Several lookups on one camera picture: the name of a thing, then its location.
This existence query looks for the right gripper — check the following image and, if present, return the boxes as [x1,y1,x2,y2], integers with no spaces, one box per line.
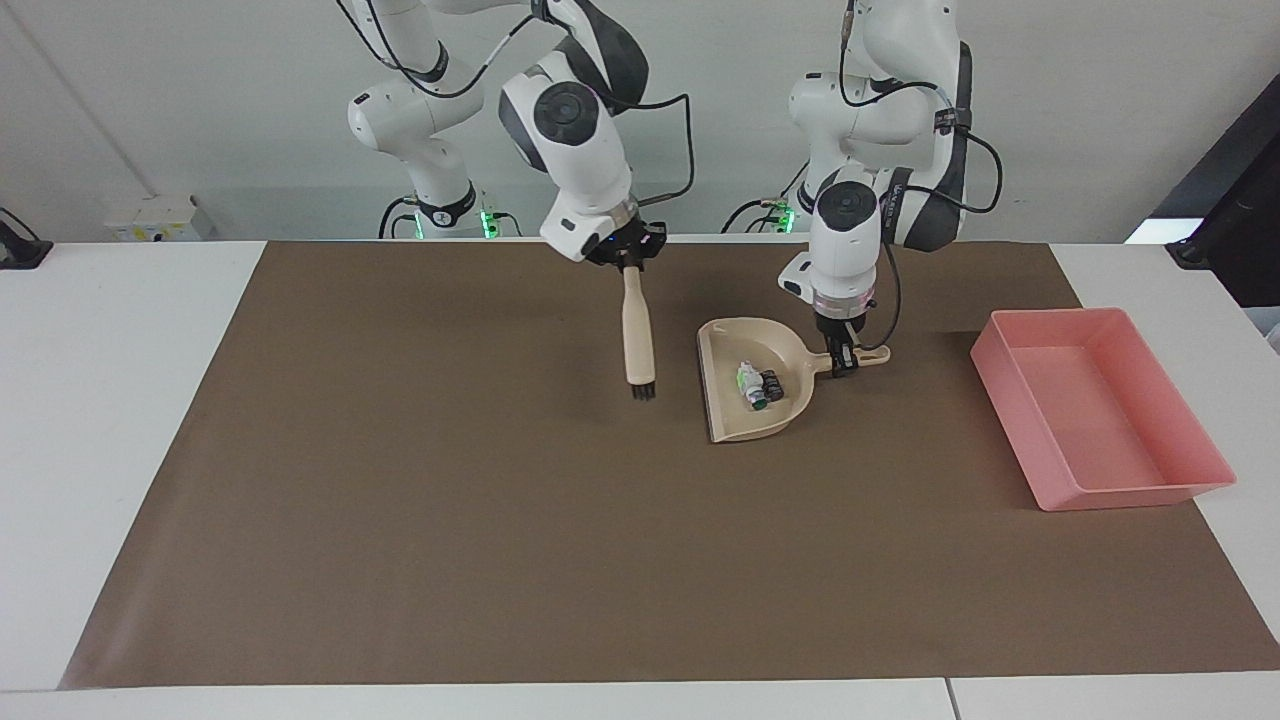
[587,220,669,271]

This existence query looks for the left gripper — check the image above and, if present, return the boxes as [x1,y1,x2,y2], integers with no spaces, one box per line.
[814,310,869,380]

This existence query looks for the beige hand brush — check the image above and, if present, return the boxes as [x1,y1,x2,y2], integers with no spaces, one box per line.
[621,264,658,403]

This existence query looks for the beige dustpan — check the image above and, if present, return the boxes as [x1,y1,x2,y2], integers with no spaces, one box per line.
[696,317,892,444]

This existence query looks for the pink plastic bin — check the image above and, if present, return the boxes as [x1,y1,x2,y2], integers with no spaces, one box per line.
[969,307,1238,513]

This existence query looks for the black stand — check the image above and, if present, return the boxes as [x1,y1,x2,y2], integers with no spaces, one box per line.
[1150,100,1280,313]
[0,206,54,271]

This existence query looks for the white wall socket box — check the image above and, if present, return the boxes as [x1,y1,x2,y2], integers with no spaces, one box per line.
[103,194,213,243]

